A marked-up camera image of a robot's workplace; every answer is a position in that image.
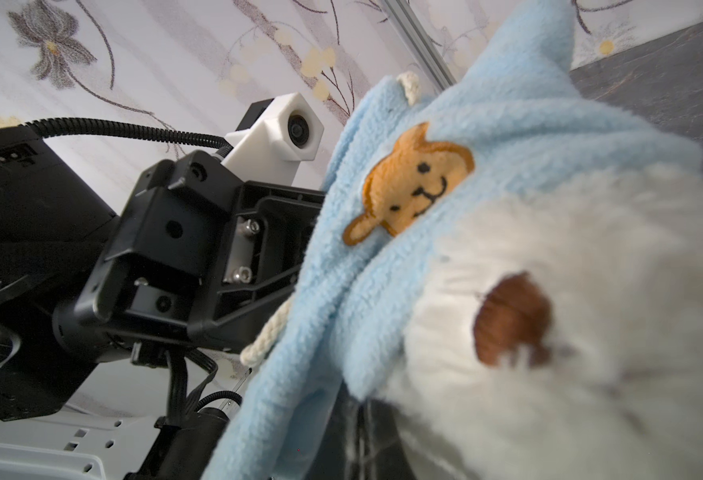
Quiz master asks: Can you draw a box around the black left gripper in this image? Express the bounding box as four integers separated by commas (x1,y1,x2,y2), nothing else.
53,151,324,363

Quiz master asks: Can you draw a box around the light blue fleece hoodie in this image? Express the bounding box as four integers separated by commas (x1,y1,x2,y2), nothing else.
204,1,703,479

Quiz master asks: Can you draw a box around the white plush teddy bear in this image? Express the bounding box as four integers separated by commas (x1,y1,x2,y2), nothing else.
379,165,703,479

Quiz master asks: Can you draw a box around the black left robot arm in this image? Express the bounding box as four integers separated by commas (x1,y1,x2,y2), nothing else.
0,126,324,421

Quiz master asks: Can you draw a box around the black corrugated left cable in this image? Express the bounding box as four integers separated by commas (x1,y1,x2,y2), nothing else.
23,116,232,151

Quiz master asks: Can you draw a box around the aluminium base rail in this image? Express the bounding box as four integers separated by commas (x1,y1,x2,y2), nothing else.
0,353,256,480

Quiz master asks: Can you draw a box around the aluminium corner post left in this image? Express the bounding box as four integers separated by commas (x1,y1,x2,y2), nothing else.
379,0,457,91

